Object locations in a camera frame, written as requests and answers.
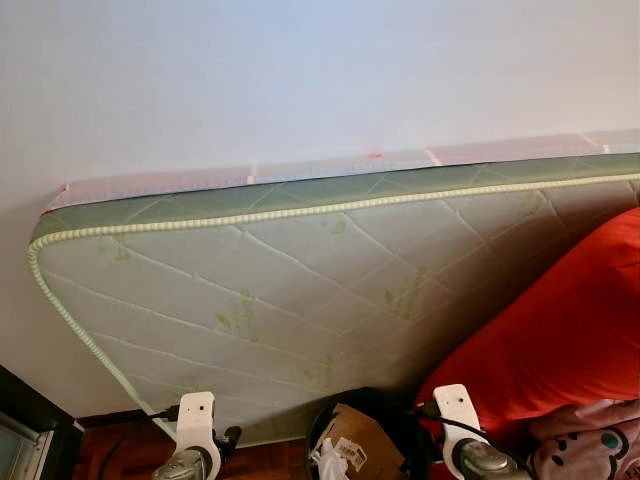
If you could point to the black rubbish bin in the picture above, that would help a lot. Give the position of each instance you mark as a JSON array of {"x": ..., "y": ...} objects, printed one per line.
[{"x": 385, "y": 400}]

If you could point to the brown cardboard piece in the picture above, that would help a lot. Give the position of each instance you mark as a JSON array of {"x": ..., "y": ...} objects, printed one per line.
[{"x": 365, "y": 440}]

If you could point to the white crumpled tissue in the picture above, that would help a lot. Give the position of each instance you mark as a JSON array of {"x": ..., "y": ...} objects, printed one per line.
[{"x": 328, "y": 462}]

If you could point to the dark skirting board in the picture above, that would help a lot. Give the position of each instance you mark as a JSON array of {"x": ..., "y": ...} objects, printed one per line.
[{"x": 115, "y": 416}]

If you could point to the large red fabric cushion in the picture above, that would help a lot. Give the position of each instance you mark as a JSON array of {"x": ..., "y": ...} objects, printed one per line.
[{"x": 560, "y": 330}]

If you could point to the pink cartoon blanket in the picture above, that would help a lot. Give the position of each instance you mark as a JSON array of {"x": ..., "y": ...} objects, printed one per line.
[{"x": 590, "y": 445}]

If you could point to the pink patterned foam mat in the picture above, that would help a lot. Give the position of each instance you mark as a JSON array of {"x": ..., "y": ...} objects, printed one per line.
[{"x": 400, "y": 160}]

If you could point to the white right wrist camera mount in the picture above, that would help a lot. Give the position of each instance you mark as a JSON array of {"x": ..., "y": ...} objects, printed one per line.
[{"x": 457, "y": 415}]

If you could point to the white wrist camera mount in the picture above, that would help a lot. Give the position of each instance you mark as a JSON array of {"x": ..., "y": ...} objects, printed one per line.
[
  {"x": 196, "y": 422},
  {"x": 457, "y": 415}
]

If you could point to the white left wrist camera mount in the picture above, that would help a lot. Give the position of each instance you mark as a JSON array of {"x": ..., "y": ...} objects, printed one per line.
[{"x": 196, "y": 422}]

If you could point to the dark wardrobe frame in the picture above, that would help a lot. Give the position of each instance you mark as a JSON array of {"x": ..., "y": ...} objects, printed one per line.
[{"x": 50, "y": 420}]

